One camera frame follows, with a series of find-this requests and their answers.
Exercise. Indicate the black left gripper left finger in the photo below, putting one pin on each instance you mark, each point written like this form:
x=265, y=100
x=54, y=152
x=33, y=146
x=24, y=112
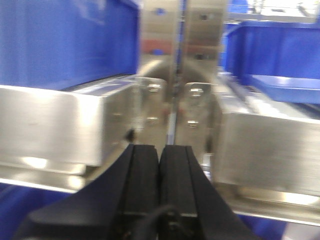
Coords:
x=105, y=209

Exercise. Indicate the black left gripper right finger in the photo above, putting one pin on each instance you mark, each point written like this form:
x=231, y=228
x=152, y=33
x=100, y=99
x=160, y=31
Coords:
x=204, y=215

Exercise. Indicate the blue plastic tray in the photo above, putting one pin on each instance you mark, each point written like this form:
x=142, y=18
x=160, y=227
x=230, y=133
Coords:
x=286, y=89

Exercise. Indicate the perforated steel shelf upright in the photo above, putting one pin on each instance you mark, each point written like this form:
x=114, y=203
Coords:
x=180, y=42

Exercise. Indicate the blue bin upper middle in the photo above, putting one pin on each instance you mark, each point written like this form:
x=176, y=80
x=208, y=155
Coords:
x=56, y=44

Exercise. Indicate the blue bin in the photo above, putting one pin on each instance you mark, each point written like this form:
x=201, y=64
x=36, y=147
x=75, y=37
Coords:
x=286, y=49
x=56, y=44

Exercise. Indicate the blue bin upper right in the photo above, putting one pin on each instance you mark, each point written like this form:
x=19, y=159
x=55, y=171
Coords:
x=286, y=49

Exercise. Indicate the right stainless shelf rail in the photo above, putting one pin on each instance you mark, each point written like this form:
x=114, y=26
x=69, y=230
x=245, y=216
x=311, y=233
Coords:
x=266, y=159

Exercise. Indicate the stainless steel shelf rail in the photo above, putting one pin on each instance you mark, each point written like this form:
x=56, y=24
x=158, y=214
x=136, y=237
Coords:
x=54, y=140

